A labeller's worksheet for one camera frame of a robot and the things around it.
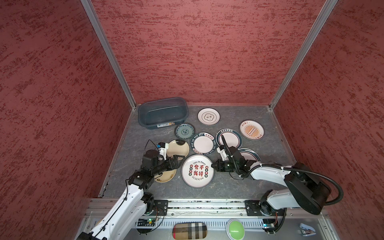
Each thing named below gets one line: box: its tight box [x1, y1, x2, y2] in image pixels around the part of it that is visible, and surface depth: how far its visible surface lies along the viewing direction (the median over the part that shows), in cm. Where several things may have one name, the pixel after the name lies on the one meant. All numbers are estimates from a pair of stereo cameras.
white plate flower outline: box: [197, 107, 221, 126], surface depth 116 cm
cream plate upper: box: [166, 139, 190, 157], surface depth 98 cm
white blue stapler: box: [299, 223, 317, 237], surface depth 69 cm
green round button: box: [226, 218, 246, 240], surface depth 69 cm
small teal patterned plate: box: [174, 122, 196, 140], surface depth 108 cm
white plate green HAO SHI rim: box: [190, 132, 217, 156], surface depth 100 cm
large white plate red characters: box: [181, 154, 215, 188], surface depth 87 cm
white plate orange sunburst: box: [239, 120, 265, 140], surface depth 108 cm
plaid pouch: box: [172, 222, 208, 240], surface depth 67 cm
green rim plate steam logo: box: [237, 147, 262, 162], surface depth 95 cm
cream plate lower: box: [154, 169, 177, 183], surface depth 84 cm
